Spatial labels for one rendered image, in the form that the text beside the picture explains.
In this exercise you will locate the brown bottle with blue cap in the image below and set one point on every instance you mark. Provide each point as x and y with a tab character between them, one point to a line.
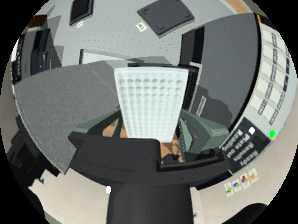
37	20

